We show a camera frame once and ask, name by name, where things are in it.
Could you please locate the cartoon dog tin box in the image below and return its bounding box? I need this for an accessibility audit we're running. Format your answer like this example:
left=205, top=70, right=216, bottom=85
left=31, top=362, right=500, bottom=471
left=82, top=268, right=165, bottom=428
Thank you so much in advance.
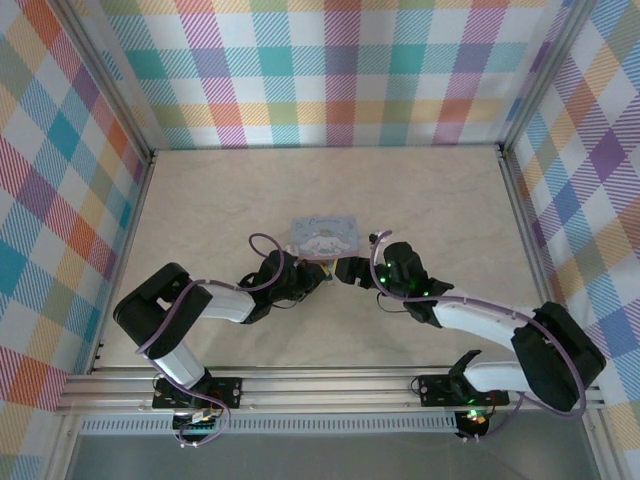
left=288, top=213, right=360, bottom=265

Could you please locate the small controller board yellow tag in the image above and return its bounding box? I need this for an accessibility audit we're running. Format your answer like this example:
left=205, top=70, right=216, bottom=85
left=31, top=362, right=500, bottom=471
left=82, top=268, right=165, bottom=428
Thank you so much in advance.
left=457, top=408, right=492, bottom=437

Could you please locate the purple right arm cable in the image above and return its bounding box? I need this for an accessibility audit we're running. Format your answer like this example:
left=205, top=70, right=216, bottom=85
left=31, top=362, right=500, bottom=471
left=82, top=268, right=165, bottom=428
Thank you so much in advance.
left=368, top=229, right=589, bottom=444

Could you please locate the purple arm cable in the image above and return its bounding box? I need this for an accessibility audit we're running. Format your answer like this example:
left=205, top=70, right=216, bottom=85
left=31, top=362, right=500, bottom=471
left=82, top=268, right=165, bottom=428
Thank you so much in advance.
left=368, top=229, right=589, bottom=444
left=137, top=232, right=301, bottom=449

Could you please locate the long aluminium mounting rail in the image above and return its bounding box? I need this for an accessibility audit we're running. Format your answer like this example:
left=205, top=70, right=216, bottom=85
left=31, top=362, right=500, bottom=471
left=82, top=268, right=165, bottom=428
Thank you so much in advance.
left=54, top=366, right=606, bottom=415

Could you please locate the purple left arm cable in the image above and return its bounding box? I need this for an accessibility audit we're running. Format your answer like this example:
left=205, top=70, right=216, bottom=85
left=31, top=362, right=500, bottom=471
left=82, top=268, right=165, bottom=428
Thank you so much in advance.
left=137, top=232, right=301, bottom=449

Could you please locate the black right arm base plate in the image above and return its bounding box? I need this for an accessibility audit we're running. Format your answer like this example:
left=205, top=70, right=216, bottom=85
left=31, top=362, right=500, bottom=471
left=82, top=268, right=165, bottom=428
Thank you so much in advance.
left=417, top=373, right=511, bottom=407

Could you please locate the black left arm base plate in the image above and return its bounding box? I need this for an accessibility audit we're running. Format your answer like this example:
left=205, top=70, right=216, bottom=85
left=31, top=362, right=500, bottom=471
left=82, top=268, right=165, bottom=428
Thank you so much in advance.
left=152, top=375, right=244, bottom=409

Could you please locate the aluminium table side rail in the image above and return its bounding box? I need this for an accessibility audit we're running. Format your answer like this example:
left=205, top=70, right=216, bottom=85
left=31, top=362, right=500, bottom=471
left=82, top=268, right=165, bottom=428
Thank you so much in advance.
left=84, top=147, right=159, bottom=376
left=494, top=142, right=561, bottom=311

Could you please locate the slotted grey cable tray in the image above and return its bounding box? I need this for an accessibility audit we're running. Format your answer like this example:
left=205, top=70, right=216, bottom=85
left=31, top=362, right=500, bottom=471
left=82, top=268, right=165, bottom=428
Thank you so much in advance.
left=79, top=413, right=461, bottom=435

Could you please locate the aluminium frame post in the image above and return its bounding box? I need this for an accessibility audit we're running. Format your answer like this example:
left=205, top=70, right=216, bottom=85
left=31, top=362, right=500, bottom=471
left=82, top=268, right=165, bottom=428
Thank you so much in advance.
left=49, top=0, right=157, bottom=164
left=497, top=0, right=599, bottom=156

